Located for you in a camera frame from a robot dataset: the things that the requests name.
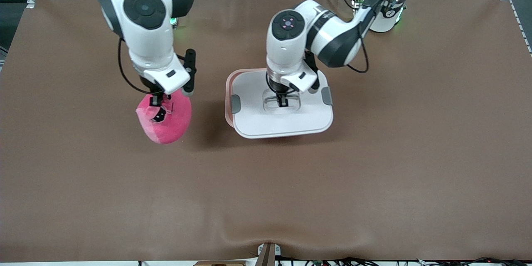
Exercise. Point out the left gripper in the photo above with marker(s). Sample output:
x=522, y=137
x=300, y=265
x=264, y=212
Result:
x=278, y=88

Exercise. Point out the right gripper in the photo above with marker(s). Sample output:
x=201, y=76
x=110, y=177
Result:
x=152, y=89

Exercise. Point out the pink plush toy with eyes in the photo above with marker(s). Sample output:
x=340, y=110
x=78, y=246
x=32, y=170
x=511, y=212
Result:
x=166, y=129

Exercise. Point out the white box lid grey latches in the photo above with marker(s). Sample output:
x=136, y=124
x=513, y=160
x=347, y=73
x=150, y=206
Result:
x=257, y=120

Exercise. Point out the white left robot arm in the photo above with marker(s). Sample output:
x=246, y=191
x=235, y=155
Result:
x=332, y=37

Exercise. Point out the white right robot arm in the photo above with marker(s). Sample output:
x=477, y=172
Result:
x=145, y=29

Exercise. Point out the pale pink storage box base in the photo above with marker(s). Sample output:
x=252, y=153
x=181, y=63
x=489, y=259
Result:
x=227, y=104

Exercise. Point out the brown table cover mat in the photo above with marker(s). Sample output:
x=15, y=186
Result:
x=374, y=174

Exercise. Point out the brown cardboard piece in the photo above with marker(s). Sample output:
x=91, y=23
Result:
x=220, y=264

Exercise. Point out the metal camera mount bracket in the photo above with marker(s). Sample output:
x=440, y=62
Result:
x=266, y=255

